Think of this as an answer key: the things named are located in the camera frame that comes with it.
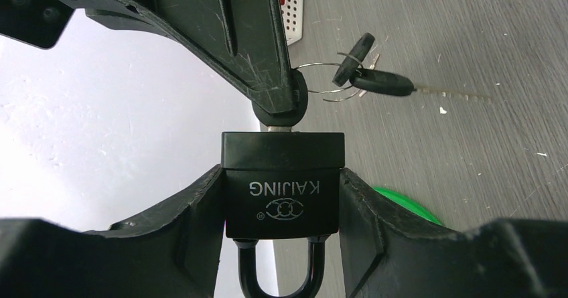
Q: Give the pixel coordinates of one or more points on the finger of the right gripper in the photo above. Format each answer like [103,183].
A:
[242,40]

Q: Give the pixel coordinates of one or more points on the white plastic basket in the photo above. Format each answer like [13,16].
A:
[292,14]

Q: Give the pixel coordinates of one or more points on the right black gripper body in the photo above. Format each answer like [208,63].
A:
[38,23]

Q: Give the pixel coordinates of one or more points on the green cable lock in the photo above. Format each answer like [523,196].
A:
[408,204]

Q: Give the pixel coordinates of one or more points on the black key bunch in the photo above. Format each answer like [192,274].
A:
[352,73]

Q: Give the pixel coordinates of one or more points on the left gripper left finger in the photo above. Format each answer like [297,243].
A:
[171,249]

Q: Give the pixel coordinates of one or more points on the black padlock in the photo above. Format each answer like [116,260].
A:
[281,185]

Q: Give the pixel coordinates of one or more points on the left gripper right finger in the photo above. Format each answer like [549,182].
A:
[388,251]

